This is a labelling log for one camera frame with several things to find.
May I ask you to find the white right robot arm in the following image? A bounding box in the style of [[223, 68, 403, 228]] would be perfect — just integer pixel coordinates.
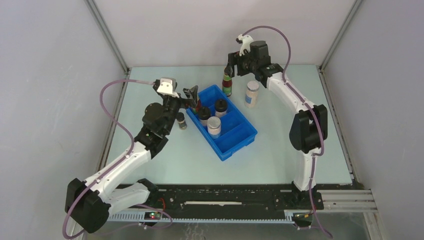
[[224, 35, 328, 209]]

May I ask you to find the black spice shaker front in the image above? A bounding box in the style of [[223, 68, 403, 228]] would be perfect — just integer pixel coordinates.
[[176, 112, 187, 130]]

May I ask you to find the black-lid spout jar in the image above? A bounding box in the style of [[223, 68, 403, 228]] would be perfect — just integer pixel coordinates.
[[214, 98, 228, 118], [197, 106, 211, 127]]

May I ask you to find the blue divided plastic bin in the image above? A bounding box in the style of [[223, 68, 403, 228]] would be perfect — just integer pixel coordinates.
[[186, 85, 258, 161]]

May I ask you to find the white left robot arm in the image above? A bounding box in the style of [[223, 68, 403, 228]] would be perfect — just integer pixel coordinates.
[[62, 83, 199, 239]]

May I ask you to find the black-lid spout jar front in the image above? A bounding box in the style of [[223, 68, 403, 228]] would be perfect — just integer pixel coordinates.
[[197, 106, 211, 127]]

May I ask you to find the tall green-label sauce bottle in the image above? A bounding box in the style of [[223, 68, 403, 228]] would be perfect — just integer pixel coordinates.
[[221, 68, 233, 97]]

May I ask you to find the peppercorn jar silver lid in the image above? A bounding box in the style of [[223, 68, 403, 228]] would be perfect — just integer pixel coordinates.
[[206, 116, 222, 139]]

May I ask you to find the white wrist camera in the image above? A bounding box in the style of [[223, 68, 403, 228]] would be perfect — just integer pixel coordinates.
[[236, 34, 254, 56], [156, 77, 180, 98]]

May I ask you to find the short yellow-cap sauce bottle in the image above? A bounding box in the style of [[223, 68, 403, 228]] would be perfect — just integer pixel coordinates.
[[193, 99, 202, 114]]

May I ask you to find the peppercorn jar blue label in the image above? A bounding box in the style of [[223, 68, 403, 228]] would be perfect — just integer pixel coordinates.
[[244, 81, 260, 108]]

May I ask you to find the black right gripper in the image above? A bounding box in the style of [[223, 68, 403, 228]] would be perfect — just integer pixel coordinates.
[[224, 48, 258, 78]]

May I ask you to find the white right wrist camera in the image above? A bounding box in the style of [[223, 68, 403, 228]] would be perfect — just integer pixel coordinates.
[[236, 34, 254, 56]]

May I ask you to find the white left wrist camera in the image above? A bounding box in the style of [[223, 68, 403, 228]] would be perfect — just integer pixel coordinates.
[[156, 77, 180, 98]]

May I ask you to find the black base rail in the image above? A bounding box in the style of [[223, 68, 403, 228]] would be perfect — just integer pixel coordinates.
[[145, 184, 324, 221]]

